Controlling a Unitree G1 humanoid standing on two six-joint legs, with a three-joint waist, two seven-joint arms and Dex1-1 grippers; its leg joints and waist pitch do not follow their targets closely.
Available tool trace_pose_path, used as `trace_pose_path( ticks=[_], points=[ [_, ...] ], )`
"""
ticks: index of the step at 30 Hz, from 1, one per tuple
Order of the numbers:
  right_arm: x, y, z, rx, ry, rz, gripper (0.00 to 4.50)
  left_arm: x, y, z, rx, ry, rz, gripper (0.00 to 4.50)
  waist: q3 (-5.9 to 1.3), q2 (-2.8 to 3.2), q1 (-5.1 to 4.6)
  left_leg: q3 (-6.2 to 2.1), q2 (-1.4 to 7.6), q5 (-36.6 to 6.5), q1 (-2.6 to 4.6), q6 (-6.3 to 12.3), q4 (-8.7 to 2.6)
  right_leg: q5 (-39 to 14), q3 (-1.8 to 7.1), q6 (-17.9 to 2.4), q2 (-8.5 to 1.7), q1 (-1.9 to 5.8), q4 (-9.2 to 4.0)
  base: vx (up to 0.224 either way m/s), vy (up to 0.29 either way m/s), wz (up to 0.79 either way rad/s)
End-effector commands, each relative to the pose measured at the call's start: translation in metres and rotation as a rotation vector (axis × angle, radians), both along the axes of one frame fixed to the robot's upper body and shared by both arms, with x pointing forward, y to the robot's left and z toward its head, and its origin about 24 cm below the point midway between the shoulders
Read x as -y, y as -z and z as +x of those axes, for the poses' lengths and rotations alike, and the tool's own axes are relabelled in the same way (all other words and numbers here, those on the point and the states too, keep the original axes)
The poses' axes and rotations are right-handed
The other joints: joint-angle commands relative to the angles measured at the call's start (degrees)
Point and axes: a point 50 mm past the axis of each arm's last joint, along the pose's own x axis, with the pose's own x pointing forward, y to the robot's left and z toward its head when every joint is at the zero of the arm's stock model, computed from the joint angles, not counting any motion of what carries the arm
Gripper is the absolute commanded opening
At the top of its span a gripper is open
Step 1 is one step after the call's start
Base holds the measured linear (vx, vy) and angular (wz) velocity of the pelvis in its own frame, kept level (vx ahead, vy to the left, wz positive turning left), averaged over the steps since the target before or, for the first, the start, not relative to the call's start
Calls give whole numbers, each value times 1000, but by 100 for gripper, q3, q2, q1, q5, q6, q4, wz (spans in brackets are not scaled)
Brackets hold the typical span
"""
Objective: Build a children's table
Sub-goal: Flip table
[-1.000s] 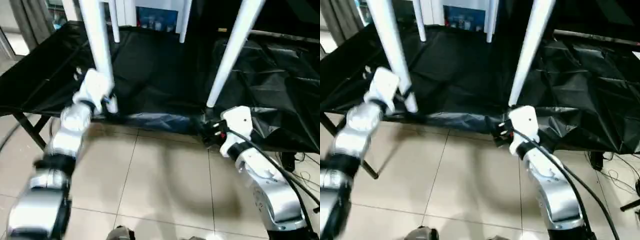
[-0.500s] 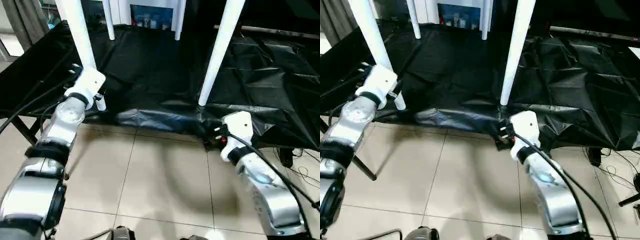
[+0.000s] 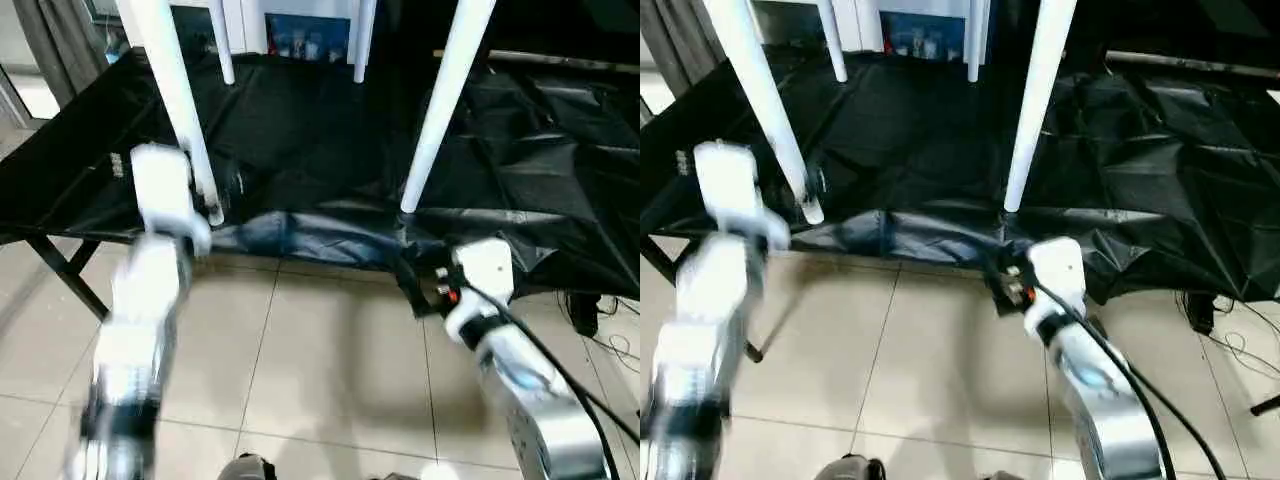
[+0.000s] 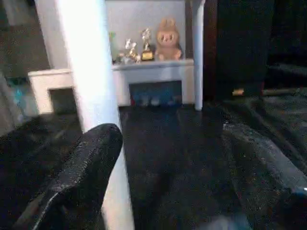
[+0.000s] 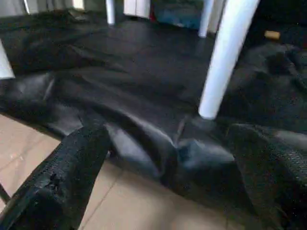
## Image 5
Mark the white glass-door cabinet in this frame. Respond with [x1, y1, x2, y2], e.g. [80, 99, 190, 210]
[123, 0, 226, 34]

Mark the black work mat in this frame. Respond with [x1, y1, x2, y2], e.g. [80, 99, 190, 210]
[0, 8, 307, 230]

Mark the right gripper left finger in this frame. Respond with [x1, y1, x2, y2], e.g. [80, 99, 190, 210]
[0, 124, 111, 230]

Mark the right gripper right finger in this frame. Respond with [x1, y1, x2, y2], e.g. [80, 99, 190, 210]
[227, 123, 307, 230]

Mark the blue flat item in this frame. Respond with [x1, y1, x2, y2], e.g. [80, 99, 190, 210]
[152, 0, 203, 28]

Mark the black metal frame bar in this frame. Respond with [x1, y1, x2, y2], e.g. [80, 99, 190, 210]
[0, 183, 12, 204]

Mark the small tan label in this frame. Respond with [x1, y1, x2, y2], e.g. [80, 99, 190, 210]
[264, 30, 281, 40]

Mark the large black case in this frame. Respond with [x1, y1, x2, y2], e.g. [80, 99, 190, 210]
[249, 0, 307, 46]

